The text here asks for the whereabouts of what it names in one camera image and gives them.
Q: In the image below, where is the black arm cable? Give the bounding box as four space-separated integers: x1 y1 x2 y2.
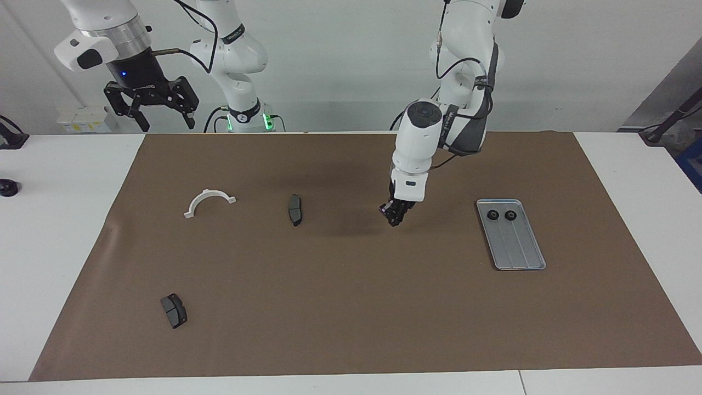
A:
435 0 494 171
151 0 220 75

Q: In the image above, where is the black table clamp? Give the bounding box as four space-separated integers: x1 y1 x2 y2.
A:
0 115 30 150

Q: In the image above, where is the black stand pole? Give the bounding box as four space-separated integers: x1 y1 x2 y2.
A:
639 88 702 146

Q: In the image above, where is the brown paper mat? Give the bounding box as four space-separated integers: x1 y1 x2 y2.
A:
29 131 702 382

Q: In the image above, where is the blue box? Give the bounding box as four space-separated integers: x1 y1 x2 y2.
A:
676 140 702 193

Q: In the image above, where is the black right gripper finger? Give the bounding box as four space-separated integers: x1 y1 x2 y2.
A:
166 76 200 131
103 82 150 134

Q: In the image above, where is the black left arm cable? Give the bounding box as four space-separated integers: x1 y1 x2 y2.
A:
435 0 494 171

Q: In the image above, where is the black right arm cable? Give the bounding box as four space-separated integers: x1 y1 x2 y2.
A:
151 0 220 75

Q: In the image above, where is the white curved plastic bracket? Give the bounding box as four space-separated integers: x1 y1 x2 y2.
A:
184 189 237 219

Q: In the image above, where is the white wall socket box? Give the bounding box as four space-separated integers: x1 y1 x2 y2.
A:
56 106 118 134

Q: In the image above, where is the silver metal tray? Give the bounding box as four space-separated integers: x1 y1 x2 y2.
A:
476 199 547 271

